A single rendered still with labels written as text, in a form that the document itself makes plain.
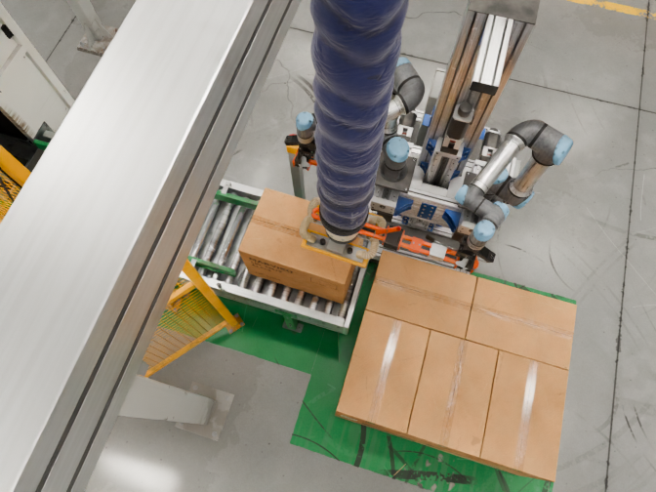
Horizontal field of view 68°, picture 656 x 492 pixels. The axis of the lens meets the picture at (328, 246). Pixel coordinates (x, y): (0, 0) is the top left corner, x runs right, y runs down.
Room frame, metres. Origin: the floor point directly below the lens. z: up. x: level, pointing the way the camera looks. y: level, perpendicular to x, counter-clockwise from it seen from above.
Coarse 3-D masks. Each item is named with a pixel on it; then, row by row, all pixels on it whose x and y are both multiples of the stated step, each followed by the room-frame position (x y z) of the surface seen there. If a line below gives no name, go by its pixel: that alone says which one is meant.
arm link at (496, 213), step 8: (488, 200) 0.90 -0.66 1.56; (480, 208) 0.86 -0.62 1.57; (488, 208) 0.86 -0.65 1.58; (496, 208) 0.86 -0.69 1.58; (504, 208) 0.86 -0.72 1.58; (480, 216) 0.84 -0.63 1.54; (488, 216) 0.83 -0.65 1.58; (496, 216) 0.83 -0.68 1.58; (504, 216) 0.83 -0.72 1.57; (496, 224) 0.79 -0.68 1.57
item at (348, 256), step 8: (312, 232) 0.95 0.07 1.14; (304, 240) 0.91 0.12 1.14; (320, 240) 0.90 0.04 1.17; (328, 240) 0.91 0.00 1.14; (312, 248) 0.87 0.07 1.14; (320, 248) 0.87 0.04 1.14; (352, 248) 0.86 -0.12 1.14; (360, 248) 0.86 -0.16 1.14; (336, 256) 0.83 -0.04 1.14; (344, 256) 0.82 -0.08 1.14; (352, 256) 0.82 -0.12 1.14; (352, 264) 0.79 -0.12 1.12; (360, 264) 0.78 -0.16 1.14
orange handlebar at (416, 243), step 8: (312, 160) 1.29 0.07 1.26; (312, 216) 0.99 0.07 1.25; (368, 224) 0.94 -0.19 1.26; (360, 232) 0.90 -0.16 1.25; (368, 232) 0.90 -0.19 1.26; (408, 240) 0.86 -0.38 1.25; (416, 240) 0.85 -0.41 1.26; (408, 248) 0.82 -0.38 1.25; (416, 248) 0.81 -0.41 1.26; (456, 256) 0.78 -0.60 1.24
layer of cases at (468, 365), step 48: (384, 288) 0.84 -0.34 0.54; (432, 288) 0.83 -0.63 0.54; (480, 288) 0.83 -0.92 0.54; (384, 336) 0.55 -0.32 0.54; (432, 336) 0.54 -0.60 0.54; (480, 336) 0.54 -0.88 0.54; (528, 336) 0.54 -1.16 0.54; (384, 384) 0.28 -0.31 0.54; (432, 384) 0.28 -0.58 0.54; (480, 384) 0.27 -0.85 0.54; (528, 384) 0.27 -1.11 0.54; (432, 432) 0.02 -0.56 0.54; (480, 432) 0.02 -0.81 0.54; (528, 432) 0.02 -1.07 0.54
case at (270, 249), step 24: (264, 192) 1.28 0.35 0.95; (264, 216) 1.13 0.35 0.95; (288, 216) 1.13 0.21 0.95; (264, 240) 0.99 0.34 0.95; (288, 240) 0.99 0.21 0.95; (360, 240) 1.01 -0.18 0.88; (264, 264) 0.89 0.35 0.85; (288, 264) 0.85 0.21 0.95; (312, 264) 0.85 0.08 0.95; (336, 264) 0.85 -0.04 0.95; (312, 288) 0.80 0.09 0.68; (336, 288) 0.75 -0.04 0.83
